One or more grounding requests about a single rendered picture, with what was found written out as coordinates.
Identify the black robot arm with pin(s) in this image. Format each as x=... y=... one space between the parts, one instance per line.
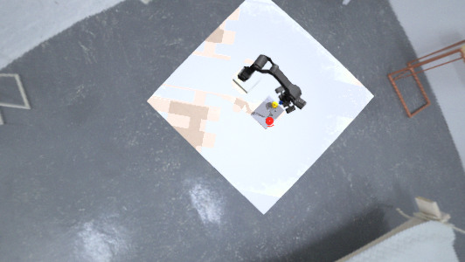
x=292 y=92

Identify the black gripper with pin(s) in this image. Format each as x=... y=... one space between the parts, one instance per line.
x=285 y=103

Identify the red gear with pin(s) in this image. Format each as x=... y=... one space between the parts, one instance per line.
x=269 y=121

